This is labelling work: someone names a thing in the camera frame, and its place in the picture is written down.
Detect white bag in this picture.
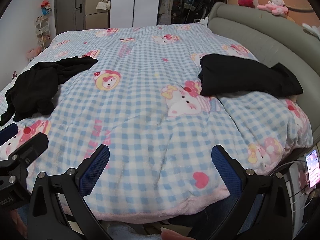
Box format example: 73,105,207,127
97,0,111,11

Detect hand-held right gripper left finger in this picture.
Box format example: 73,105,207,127
25,144,112,240

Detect pink white plush toy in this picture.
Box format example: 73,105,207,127
257,0,289,16

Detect blue checkered printed blanket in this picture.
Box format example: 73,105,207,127
0,22,314,224

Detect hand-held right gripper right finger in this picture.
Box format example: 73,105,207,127
207,144,294,240

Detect pink plush phone holder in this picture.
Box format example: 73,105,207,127
298,169,312,194

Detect person's right hand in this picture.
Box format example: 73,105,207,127
161,227,192,240

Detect white wire rack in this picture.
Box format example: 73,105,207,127
34,16,52,48

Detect grey brown door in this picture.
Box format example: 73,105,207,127
55,0,87,35

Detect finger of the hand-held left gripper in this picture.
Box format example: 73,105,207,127
0,132,49,183
0,124,19,147

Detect pink cloth bundle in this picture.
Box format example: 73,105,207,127
27,45,42,62

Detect person's dark pants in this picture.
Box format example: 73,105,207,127
142,195,240,233

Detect folded black garment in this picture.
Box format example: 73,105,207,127
198,53,304,97

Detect open closet with clothes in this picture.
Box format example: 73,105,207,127
158,0,214,26

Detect grey padded bed headboard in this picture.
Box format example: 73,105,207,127
207,1,320,160

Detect smartphone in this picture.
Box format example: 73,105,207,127
305,149,320,188

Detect white bedside cabinet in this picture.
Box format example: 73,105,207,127
274,161,316,233

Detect red and blue plush toy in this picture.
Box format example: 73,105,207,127
41,0,52,16

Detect white wardrobe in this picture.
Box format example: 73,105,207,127
111,0,160,28

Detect black zip fleece jacket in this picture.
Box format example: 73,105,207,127
0,56,98,127

